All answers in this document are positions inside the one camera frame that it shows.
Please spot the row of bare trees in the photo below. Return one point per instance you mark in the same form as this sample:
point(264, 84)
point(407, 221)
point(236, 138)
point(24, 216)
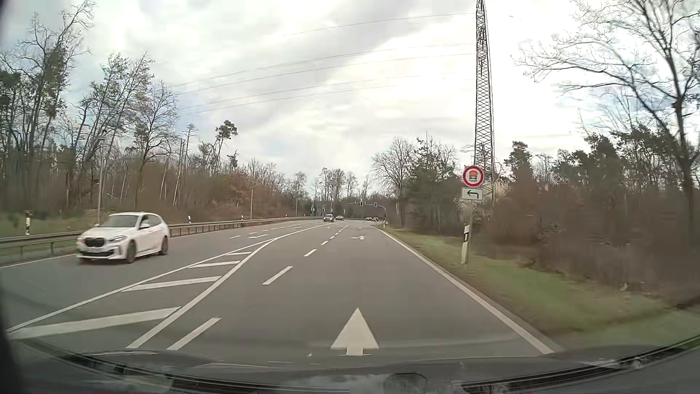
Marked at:
point(109, 153)

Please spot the steel lattice pylon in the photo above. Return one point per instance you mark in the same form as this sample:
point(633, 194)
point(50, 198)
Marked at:
point(483, 98)

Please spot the round red road sign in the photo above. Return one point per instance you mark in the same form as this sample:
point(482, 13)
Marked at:
point(472, 186)

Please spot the white car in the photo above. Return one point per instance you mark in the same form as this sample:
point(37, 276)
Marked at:
point(124, 238)

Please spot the grey guard rail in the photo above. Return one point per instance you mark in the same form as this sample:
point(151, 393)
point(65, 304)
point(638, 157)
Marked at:
point(219, 224)

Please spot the road markings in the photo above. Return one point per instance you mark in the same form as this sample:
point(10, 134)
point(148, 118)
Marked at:
point(355, 334)

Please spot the grey asphalt road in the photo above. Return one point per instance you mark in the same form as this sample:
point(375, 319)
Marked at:
point(339, 284)

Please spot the car's own bonnet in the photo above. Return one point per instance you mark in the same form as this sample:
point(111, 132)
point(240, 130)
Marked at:
point(350, 377)

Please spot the wood of trees and bushes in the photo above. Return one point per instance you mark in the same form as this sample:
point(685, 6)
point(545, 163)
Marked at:
point(574, 208)

